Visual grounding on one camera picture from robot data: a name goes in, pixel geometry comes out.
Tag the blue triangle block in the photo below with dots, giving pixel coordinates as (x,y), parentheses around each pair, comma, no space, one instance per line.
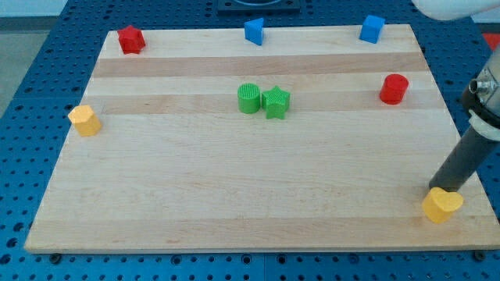
(254,31)

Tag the blue cube block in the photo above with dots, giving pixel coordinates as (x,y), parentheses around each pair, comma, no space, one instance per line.
(371,28)

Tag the green star block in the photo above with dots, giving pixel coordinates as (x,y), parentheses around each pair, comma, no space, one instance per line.
(275,102)

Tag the yellow hexagon block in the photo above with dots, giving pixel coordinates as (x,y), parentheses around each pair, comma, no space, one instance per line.
(85,121)

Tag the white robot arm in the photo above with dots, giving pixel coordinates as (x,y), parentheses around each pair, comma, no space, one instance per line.
(485,87)

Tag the yellow heart block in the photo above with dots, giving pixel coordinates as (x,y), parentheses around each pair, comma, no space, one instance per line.
(439,205)

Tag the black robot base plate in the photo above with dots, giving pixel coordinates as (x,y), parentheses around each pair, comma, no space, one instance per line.
(235,6)

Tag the red cylinder block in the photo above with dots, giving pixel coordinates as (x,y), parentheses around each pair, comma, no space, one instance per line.
(393,89)

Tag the wooden board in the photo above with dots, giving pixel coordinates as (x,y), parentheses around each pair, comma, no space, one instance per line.
(178,168)

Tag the green cylinder block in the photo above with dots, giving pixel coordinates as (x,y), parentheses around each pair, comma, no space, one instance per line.
(248,97)

